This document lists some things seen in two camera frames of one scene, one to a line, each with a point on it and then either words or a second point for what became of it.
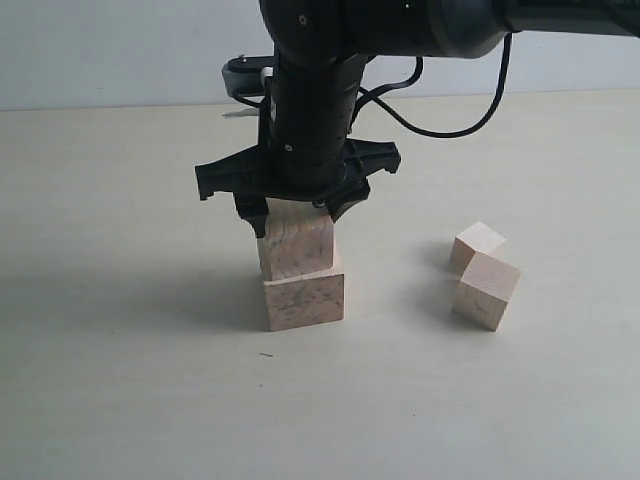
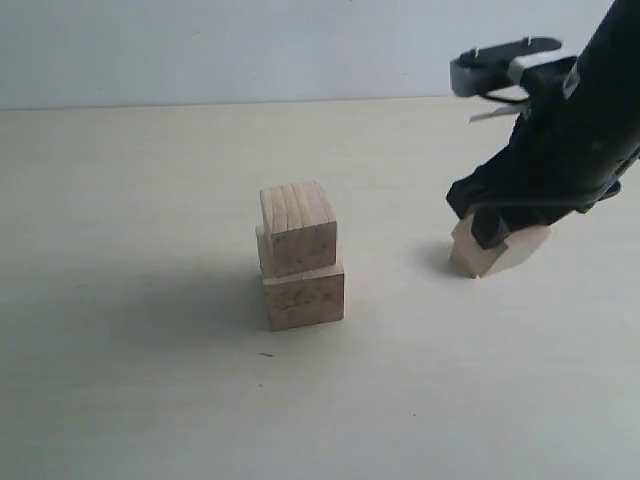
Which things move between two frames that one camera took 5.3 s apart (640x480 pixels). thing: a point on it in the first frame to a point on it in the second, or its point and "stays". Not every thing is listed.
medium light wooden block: [484, 290] to [519, 247]
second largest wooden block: [299, 239] stays
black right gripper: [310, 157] to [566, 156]
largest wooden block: [305, 300] stays
